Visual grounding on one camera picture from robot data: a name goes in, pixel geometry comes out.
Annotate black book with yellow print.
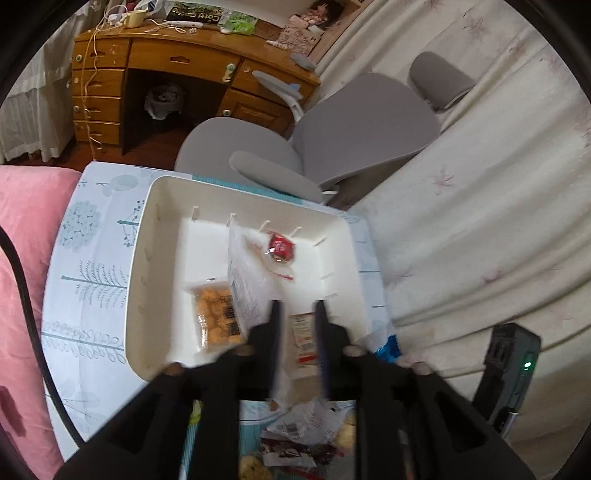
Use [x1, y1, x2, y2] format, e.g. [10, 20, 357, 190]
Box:
[168, 2, 222, 24]

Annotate cream leaf print curtain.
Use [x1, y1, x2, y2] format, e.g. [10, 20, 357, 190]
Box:
[318, 0, 591, 416]

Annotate blue packet of nuts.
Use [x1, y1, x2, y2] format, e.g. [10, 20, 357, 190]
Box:
[369, 335, 402, 365]

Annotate printed cardboard box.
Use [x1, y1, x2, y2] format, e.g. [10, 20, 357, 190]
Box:
[279, 21, 324, 54]

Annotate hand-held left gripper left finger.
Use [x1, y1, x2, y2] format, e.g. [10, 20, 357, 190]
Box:
[53, 300, 284, 480]

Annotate white lace dust cover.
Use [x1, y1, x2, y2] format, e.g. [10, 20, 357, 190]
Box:
[0, 28, 93, 162]

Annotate red round snack packet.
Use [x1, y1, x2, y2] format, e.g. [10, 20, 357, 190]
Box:
[265, 232, 296, 264]

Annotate clear packet of orange puffs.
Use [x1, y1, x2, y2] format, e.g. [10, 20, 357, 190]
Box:
[187, 277, 247, 352]

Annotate grey office chair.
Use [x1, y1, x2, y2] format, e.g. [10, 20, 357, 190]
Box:
[174, 51, 476, 206]

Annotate beige bread packet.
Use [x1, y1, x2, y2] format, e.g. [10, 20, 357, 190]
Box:
[227, 222, 296, 337]

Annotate black cable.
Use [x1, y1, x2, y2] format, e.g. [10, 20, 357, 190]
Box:
[0, 226, 88, 444]

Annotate wooden desk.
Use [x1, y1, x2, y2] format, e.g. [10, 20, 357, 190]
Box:
[71, 14, 321, 158]

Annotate white power cable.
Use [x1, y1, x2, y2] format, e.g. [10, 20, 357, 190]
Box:
[81, 25, 106, 153]

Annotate doll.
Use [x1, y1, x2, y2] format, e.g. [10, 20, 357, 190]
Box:
[307, 0, 345, 26]

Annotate green plastic bag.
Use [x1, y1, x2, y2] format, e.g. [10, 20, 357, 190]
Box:
[221, 10, 257, 35]

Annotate white plastic storage bin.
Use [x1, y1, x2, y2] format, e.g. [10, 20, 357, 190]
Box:
[124, 174, 395, 402]

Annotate white handheld device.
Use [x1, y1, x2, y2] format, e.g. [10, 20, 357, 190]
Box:
[164, 18, 204, 33]

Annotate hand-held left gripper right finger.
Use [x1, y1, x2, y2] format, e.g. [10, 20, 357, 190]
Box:
[314, 300, 539, 480]

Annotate leaf print tablecloth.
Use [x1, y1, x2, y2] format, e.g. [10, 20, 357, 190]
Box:
[41, 161, 398, 480]

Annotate pink quilt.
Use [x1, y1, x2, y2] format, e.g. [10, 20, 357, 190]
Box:
[0, 165, 84, 472]

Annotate trash bin with bag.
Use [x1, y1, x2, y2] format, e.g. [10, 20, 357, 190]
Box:
[144, 84, 185, 121]

